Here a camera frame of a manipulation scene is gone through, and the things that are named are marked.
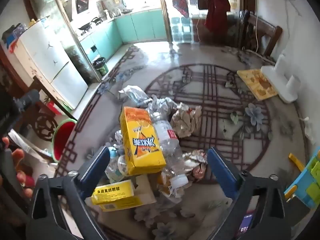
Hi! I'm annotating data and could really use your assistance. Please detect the dark wooden chair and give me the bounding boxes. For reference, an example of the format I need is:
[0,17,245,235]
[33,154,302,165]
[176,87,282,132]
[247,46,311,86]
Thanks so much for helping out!
[240,10,283,58]

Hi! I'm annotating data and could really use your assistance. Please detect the stack of clear containers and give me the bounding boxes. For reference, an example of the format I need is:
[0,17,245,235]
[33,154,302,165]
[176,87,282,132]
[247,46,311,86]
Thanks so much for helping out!
[171,0,200,43]

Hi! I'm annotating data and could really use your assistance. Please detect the teal kitchen cabinets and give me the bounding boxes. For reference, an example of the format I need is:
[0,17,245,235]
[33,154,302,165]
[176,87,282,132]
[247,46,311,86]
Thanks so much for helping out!
[79,9,168,60]

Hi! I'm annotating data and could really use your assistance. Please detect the small clear blue-capped bottle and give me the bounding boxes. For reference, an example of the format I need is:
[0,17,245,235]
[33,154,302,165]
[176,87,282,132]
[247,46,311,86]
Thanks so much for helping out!
[105,144,125,183]

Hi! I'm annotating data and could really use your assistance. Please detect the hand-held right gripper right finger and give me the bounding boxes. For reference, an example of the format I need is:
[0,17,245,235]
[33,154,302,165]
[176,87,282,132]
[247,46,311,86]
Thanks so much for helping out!
[207,147,293,240]

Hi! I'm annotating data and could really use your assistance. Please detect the orange juice carton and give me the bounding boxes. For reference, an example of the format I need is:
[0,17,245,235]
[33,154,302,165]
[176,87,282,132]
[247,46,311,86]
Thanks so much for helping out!
[120,106,167,176]

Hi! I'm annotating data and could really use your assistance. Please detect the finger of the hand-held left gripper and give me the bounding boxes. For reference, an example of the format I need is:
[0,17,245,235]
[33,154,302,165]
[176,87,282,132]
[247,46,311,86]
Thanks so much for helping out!
[8,129,53,161]

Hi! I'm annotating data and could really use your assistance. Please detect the white refrigerator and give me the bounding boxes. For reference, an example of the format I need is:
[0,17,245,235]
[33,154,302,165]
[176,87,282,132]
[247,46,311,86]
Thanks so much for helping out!
[15,20,89,110]

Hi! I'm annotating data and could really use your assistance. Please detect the red bucket with green rim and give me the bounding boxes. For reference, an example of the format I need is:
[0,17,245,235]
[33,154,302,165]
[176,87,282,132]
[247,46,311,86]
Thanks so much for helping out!
[51,119,78,162]

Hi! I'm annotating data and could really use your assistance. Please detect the carved wooden furniture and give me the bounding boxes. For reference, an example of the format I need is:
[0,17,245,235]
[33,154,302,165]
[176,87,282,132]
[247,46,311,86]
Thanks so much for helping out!
[0,42,63,142]

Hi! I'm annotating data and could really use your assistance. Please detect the red hanging garment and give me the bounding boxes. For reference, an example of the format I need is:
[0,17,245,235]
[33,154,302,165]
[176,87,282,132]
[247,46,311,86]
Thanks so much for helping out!
[204,0,231,33]

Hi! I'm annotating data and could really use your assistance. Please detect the crumpled white plastic bag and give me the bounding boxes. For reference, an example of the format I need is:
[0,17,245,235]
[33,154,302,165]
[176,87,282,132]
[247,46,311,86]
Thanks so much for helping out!
[118,85,150,105]

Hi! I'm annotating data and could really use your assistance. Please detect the foil snack wrapper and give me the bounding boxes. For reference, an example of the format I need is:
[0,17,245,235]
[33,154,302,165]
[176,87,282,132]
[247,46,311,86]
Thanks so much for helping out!
[182,149,209,180]

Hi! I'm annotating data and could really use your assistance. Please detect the crumpled white newspaper sheet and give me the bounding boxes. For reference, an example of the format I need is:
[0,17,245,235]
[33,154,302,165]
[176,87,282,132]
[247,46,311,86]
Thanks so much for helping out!
[146,95,179,120]

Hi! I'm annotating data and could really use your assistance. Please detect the brown cardboard piece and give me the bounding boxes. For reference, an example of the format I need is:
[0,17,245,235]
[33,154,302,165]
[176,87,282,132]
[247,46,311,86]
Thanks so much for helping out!
[132,174,158,204]

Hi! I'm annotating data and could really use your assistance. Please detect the black wok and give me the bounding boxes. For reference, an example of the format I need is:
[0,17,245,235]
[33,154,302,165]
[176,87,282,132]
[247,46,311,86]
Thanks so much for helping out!
[78,21,93,32]

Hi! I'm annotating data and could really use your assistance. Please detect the range hood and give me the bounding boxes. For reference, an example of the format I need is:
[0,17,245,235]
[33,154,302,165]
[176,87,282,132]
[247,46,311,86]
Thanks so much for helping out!
[71,0,100,15]

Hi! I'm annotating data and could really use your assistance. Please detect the yellow stick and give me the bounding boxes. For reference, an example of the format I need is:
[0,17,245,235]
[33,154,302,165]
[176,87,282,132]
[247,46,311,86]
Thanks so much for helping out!
[289,153,305,173]

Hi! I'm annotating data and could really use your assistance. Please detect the yellow medicine box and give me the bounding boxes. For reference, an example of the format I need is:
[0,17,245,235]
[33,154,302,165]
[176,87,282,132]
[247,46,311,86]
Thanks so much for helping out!
[90,179,143,212]

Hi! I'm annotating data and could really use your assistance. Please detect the white cable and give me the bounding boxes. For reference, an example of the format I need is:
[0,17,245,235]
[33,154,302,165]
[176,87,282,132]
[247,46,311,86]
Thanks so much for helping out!
[254,0,278,63]

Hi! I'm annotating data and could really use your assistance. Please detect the yellow patterned board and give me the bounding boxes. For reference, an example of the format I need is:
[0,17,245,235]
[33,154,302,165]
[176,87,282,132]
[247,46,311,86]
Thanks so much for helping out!
[236,69,278,101]

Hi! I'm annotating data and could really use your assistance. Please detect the white plastic stand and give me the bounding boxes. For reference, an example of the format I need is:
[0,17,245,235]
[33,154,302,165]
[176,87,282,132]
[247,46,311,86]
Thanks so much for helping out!
[261,54,300,103]

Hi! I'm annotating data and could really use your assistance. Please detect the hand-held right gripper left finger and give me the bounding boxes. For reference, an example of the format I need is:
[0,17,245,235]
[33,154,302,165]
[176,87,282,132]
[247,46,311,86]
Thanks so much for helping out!
[25,146,111,240]

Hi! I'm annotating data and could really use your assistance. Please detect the clear plastic bottle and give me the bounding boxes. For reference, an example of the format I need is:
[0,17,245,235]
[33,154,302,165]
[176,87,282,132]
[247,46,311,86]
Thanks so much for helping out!
[151,119,189,189]

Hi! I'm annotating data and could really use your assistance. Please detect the person's left hand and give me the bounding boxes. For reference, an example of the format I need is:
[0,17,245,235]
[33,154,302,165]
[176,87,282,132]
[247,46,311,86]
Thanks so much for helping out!
[0,136,35,198]

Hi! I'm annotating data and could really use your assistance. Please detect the colourful toy block set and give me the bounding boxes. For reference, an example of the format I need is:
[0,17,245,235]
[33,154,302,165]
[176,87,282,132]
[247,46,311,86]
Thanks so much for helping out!
[284,146,320,209]

